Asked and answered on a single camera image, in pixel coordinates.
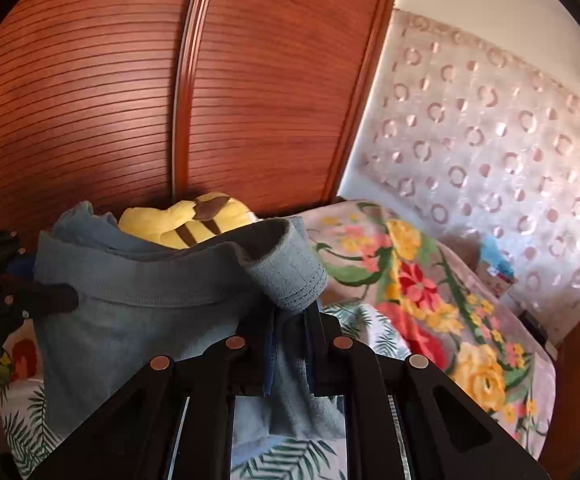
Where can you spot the light blue denim pants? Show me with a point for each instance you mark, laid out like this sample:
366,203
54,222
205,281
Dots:
145,310

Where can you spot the circle patterned curtain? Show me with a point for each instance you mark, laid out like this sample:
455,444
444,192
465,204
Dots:
494,160

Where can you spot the blue tissue packet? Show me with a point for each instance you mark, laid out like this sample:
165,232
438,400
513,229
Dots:
497,260

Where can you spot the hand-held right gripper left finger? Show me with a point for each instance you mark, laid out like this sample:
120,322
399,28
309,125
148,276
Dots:
252,367

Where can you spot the yellow plush toy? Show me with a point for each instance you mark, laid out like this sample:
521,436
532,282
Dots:
170,220

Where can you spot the floral blanket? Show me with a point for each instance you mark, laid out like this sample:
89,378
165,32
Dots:
419,285

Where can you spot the wooden sideboard cabinet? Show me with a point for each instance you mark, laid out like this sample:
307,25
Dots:
579,390

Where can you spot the wooden slatted wardrobe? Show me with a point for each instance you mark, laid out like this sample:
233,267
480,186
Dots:
120,110

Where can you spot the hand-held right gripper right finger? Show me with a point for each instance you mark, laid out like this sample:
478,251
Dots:
327,365

